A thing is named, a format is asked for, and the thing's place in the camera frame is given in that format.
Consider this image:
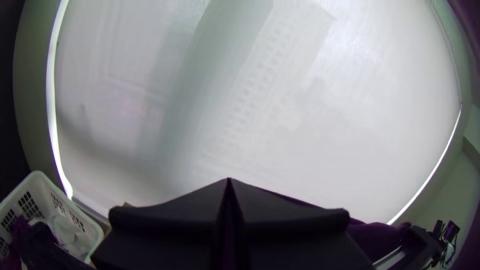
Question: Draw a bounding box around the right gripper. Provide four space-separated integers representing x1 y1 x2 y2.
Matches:
396 224 446 270

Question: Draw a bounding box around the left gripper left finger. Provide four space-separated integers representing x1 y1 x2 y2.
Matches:
91 177 230 270

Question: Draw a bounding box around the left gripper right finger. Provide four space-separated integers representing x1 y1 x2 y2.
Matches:
229 177 377 270

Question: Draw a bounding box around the heap of clothes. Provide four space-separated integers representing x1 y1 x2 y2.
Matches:
0 212 92 270

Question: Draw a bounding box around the white roller blind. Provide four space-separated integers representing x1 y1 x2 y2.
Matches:
46 0 465 227

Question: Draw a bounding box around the white laundry basket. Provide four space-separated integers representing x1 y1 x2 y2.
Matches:
0 170 106 270

